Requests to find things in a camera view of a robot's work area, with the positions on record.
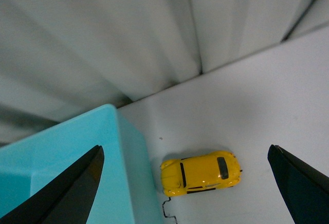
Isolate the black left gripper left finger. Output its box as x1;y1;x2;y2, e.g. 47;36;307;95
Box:
1;145;104;223

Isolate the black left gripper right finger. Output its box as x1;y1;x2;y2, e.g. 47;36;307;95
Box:
267;145;328;223

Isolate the yellow beetle toy car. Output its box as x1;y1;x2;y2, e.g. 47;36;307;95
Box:
160;151;243;197

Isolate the turquoise plastic storage bin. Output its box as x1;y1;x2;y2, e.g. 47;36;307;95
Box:
1;104;163;223

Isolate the white pleated curtain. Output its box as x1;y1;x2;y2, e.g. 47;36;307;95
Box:
1;0;328;145

